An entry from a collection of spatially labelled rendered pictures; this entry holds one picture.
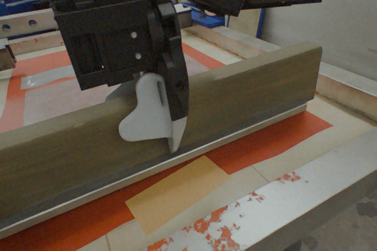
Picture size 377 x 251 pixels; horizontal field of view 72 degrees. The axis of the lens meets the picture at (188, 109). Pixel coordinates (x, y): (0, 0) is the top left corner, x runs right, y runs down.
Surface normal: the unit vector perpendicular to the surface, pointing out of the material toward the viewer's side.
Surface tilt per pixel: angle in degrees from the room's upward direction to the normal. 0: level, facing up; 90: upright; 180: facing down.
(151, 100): 84
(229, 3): 89
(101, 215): 0
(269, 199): 0
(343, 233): 0
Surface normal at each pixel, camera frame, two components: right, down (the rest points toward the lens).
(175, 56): 0.39, 0.11
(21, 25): 0.45, 0.45
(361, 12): -0.89, 0.32
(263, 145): -0.09, -0.84
